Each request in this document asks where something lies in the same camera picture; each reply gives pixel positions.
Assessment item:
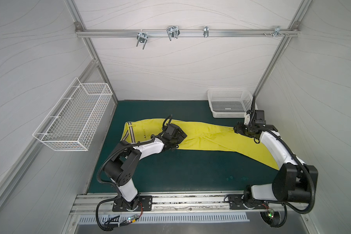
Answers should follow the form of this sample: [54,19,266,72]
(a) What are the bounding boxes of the yellow long pants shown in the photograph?
[121,119,279,170]

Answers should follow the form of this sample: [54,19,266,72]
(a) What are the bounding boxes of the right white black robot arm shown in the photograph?
[234,109,318,214]

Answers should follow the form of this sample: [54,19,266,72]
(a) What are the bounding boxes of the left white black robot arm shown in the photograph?
[97,123,187,211]

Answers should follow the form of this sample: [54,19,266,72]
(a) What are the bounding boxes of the dark green table mat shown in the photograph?
[97,100,277,193]

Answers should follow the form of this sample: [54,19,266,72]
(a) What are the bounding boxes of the white plastic perforated basket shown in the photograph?
[207,88,253,119]

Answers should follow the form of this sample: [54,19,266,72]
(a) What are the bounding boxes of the metal U-bolt hook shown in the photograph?
[136,32,148,50]

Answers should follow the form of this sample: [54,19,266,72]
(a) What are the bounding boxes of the metal double hook clamp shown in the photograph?
[166,25,180,41]

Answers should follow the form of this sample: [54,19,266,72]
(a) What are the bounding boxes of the small metal hook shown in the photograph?
[203,26,209,38]

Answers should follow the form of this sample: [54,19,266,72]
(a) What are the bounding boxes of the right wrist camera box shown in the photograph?
[244,114,251,126]

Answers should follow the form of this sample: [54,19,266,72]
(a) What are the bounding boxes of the left black corrugated cable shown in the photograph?
[95,114,173,232]

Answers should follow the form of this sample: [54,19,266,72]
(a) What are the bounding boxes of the black corrugated cable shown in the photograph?
[95,114,173,232]
[223,95,316,228]

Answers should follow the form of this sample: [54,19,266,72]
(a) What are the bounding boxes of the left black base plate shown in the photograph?
[112,195,153,212]

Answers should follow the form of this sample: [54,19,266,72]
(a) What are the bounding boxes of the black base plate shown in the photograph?
[112,195,153,212]
[224,194,269,210]

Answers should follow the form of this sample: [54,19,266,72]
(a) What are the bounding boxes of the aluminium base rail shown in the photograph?
[69,191,311,215]

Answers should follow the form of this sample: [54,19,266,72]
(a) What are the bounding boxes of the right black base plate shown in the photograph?
[224,194,269,210]

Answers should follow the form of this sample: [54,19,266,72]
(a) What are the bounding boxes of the right black corrugated cable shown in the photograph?
[223,95,316,228]

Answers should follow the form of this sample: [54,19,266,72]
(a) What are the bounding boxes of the white slotted cable duct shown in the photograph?
[78,212,250,225]

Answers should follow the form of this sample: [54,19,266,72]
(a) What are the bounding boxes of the metal bracket hook right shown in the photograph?
[263,26,290,38]

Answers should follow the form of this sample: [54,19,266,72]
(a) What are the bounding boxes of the white wire wall basket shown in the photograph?
[33,78,113,152]

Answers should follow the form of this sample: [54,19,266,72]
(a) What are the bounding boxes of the horizontal aluminium rail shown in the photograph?
[76,28,301,38]

